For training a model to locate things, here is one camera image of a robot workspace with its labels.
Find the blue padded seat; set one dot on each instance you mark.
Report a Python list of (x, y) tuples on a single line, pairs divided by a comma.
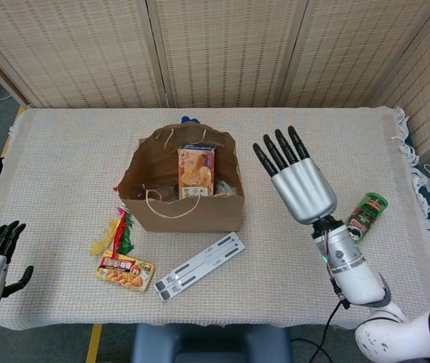
[(207, 344)]

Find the clear plastic bottle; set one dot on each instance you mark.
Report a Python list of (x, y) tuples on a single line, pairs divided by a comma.
[(158, 193)]

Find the yellow rubber chicken toy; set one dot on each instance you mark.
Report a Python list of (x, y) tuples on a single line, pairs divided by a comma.
[(116, 188)]

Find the blue-orange cookie box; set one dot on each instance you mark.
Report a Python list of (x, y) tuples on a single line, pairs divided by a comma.
[(196, 170)]

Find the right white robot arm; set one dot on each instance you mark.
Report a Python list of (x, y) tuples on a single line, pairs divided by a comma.
[(355, 276)]

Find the grey folding laptop stand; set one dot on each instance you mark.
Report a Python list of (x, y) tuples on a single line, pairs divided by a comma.
[(200, 264)]

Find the green chips can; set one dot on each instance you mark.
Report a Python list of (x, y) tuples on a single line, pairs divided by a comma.
[(368, 215)]

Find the yellow curry box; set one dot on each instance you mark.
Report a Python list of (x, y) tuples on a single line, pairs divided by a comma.
[(126, 273)]

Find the plastic bag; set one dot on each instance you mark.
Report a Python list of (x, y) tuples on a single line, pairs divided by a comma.
[(224, 188)]

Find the blue toy brick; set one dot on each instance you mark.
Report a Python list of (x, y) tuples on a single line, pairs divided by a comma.
[(189, 119)]

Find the brown paper shopping bag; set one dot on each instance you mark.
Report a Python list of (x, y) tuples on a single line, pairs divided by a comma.
[(200, 217)]

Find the woven folding screen panel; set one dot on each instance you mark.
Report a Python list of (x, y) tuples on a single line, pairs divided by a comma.
[(67, 49), (343, 49), (226, 49), (427, 83)]

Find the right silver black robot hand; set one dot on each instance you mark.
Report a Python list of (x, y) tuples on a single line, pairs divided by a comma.
[(306, 189)]

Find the colourful feather toy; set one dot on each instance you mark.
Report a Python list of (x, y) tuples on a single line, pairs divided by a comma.
[(118, 230)]

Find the beige woven tablecloth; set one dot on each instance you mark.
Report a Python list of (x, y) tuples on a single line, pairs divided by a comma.
[(67, 151)]

